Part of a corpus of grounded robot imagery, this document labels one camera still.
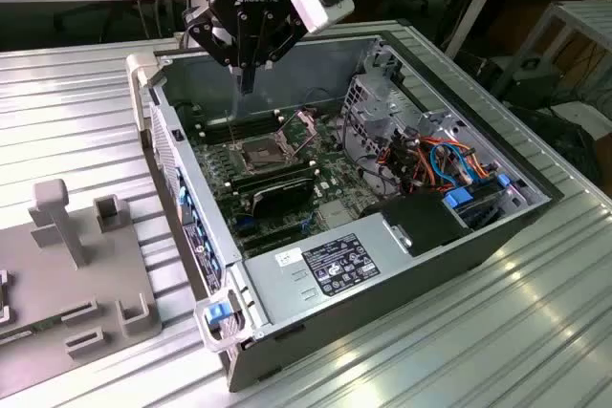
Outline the blue disk carrier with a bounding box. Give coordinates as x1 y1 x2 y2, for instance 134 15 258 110
442 187 511 232

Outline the grey power supply unit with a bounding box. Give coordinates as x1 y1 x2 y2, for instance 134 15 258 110
243 214 417 328

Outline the blue wire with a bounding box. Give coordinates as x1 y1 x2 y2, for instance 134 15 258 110
428 140 479 184

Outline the black graphics card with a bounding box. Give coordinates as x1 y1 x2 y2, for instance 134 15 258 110
248 178 317 218

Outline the thick black cable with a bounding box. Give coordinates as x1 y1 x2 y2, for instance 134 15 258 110
339 109 401 192

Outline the black plastic shroud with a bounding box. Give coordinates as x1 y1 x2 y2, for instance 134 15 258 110
358 189 472 257

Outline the CPU socket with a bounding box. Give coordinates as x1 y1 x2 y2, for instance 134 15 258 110
237 137 284 176

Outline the black equipment box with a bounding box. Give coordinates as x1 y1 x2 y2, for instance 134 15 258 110
477 54 566 111

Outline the grey plastic parts rack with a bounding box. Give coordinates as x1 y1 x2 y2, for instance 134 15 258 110
0 178 166 402

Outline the green RAM stick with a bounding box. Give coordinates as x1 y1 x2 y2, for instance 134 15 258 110
0 316 66 346

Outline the black case side panel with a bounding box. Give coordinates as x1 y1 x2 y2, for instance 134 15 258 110
506 104 604 185

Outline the orange wire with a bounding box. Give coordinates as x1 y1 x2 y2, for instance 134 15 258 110
377 135 493 194

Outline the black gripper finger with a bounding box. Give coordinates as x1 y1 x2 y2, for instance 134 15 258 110
185 0 250 96
247 10 308 96

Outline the green motherboard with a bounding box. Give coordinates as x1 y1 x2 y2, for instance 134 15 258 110
184 104 388 259

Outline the long black expansion slot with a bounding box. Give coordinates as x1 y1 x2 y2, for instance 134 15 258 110
237 224 312 256

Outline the metal drive cage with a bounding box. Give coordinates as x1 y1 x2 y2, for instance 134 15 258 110
339 37 551 211

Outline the grey metal side table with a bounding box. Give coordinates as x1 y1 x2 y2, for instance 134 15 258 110
523 0 612 111

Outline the silver chipset heat sink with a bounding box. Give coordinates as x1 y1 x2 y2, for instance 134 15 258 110
317 200 350 230

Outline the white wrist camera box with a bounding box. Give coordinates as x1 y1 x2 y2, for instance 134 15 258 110
287 0 356 36

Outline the open grey PC case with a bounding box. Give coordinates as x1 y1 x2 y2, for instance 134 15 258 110
124 32 565 393

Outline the black RAM slot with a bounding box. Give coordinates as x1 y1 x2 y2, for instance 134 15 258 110
195 118 284 142
193 110 282 135
229 159 315 189
233 168 320 197

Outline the blue case latch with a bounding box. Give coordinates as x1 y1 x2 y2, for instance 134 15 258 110
204 302 239 329

